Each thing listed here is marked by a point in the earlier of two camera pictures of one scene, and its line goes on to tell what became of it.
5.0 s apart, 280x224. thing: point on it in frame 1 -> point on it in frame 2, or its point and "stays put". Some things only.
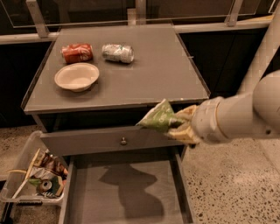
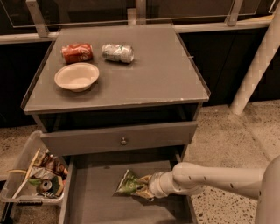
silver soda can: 118,52 stays put
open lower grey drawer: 146,187 stays put
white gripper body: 205,120 -> 157,184
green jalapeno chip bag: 160,117 -> 128,185
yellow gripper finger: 187,113 -> 145,179
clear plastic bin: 37,176 stays put
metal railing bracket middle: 137,16 stays put
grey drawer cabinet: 90,87 stays put
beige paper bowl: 77,77 stays put
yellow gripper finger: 185,133 -> 143,191
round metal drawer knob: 123,142 stays put
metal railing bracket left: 38,18 stays put
